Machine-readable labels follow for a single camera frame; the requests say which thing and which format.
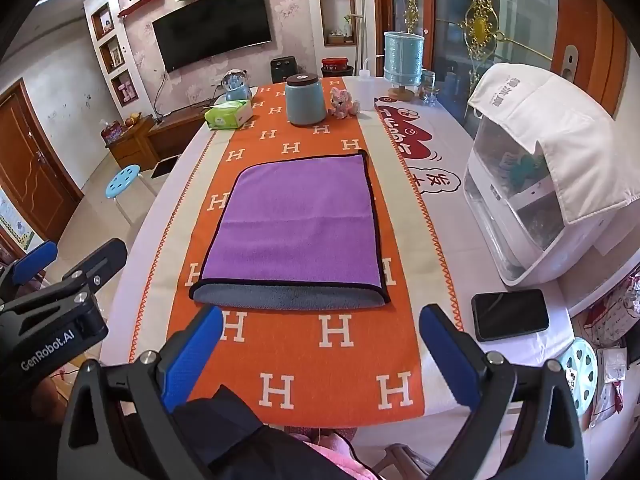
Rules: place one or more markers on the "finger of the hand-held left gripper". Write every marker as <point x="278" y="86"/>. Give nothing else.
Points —
<point x="95" y="267"/>
<point x="32" y="262"/>

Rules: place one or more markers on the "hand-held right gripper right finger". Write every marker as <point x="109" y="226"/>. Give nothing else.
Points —
<point x="447" y="355"/>

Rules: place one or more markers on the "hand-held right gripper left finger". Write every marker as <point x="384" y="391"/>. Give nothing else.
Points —
<point x="192" y="355"/>

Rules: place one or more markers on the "purple towel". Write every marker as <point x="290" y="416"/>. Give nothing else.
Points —
<point x="300" y="225"/>

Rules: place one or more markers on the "black smartphone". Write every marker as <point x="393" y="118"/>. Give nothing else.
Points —
<point x="510" y="314"/>

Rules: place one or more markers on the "blue round stool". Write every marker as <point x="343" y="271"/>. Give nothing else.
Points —
<point x="123" y="182"/>

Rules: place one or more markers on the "wooden door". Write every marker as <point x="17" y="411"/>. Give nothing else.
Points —
<point x="35" y="150"/>

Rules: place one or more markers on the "orange patterned table runner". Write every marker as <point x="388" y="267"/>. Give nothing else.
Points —
<point x="320" y="350"/>

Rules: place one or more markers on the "light green round stool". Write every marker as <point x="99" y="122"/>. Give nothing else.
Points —
<point x="580" y="375"/>

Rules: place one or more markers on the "wooden tv cabinet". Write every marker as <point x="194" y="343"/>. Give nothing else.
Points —
<point x="150" y="137"/>

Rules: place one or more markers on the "pink clothing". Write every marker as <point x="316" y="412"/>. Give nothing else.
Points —
<point x="335" y="460"/>

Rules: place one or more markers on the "white printed tablecloth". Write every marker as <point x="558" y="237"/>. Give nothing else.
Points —
<point x="440" y="200"/>

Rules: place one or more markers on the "white countertop appliance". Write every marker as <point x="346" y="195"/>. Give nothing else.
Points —
<point x="525" y="195"/>

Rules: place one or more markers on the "green tissue pack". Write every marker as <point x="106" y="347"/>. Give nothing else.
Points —
<point x="228" y="113"/>

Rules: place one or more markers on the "white cloth cover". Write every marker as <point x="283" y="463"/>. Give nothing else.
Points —
<point x="555" y="125"/>

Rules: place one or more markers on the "glass jar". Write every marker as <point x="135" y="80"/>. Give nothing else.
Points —
<point x="429" y="87"/>

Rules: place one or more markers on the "black television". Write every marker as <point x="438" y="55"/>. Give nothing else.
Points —
<point x="212" y="25"/>

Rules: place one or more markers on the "blue ceramic jar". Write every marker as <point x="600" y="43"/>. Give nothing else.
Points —
<point x="305" y="99"/>

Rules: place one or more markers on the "pink plush toy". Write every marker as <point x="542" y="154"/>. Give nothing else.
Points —
<point x="342" y="102"/>

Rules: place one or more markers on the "black heater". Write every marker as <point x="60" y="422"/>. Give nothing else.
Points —
<point x="284" y="68"/>

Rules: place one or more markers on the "white squeeze bottle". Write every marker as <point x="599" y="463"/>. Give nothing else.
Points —
<point x="365" y="87"/>

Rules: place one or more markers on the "light blue table lamp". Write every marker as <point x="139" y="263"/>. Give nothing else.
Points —
<point x="403" y="62"/>

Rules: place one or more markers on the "red round tin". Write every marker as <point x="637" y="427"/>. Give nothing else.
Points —
<point x="336" y="66"/>

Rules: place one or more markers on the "gold ornamented glass door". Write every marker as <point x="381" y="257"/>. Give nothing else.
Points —
<point x="480" y="25"/>

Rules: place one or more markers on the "red wall shelf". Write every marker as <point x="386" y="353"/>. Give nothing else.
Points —
<point x="142" y="2"/>

